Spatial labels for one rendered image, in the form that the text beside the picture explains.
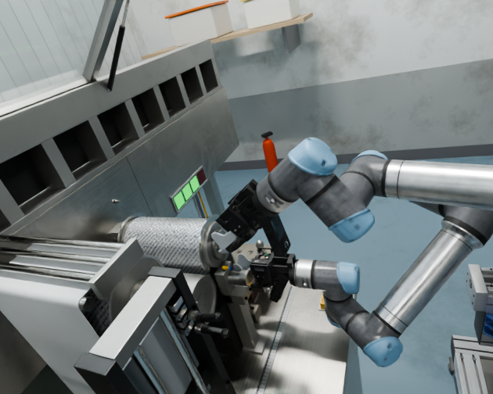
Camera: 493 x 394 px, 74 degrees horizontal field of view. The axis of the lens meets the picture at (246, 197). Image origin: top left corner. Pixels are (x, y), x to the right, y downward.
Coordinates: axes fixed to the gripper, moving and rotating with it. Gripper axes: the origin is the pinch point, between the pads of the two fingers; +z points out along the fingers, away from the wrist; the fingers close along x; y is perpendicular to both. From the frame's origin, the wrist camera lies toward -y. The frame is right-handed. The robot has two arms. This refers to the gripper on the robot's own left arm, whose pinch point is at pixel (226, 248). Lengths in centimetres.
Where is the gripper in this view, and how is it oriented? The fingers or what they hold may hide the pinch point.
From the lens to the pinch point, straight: 80.0
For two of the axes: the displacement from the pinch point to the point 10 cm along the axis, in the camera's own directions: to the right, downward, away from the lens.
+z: -5.6, 5.4, 6.3
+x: -3.5, 5.4, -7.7
